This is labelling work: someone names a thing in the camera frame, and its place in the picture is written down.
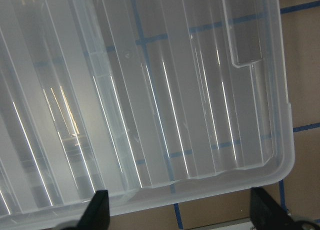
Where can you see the clear plastic storage box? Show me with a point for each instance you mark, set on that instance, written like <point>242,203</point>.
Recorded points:
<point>62,137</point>

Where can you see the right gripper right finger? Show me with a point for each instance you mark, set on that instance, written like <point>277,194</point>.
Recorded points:
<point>265,213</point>

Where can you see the clear plastic box lid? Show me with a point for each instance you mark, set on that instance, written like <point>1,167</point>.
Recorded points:
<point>203,92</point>

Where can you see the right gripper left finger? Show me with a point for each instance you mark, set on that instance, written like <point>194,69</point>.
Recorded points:
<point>97,213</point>

